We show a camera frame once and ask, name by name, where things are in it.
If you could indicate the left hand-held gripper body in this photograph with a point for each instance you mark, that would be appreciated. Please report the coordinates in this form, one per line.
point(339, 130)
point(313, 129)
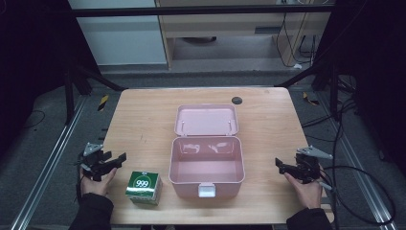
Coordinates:
point(94, 161)

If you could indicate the dark curtain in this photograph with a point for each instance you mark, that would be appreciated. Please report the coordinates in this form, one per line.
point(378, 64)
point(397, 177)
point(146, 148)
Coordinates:
point(379, 80)
point(28, 64)

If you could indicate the light wooden desk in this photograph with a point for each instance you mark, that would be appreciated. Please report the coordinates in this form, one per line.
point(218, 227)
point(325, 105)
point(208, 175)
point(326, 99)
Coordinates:
point(223, 27)

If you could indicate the white cabinet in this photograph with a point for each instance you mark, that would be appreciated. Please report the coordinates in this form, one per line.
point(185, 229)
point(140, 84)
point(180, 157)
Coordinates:
point(121, 38)

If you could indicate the aluminium floor rail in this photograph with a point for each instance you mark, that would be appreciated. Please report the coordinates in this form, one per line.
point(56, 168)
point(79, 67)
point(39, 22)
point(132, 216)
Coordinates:
point(360, 179)
point(48, 166)

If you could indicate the pink plastic storage box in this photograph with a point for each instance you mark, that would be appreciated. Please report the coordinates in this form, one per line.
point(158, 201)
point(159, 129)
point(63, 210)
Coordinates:
point(207, 159)

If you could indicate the dark round table grommet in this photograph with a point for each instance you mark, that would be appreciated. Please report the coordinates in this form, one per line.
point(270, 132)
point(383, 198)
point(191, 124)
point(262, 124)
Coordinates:
point(236, 100)

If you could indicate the green and white carton box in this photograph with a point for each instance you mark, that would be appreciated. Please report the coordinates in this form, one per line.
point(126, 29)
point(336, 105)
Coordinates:
point(143, 187)

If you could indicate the black metal stand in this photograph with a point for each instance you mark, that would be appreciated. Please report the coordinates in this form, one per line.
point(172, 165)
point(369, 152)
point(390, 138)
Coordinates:
point(333, 96)
point(68, 96)

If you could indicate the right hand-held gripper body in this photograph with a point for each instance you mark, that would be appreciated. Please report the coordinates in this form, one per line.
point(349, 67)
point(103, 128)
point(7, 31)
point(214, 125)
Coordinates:
point(307, 167)

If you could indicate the person's left hand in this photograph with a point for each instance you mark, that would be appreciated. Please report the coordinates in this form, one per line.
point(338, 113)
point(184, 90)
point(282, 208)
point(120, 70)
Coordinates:
point(95, 187)

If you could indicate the yellow and black tape strip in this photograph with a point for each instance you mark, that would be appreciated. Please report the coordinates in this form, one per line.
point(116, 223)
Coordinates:
point(103, 103)
point(309, 99)

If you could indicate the person's right hand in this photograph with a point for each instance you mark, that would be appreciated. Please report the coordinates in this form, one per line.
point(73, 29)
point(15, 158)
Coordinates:
point(308, 193)

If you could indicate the black horizontal frame bar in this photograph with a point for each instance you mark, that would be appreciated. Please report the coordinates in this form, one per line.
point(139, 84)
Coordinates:
point(191, 11)

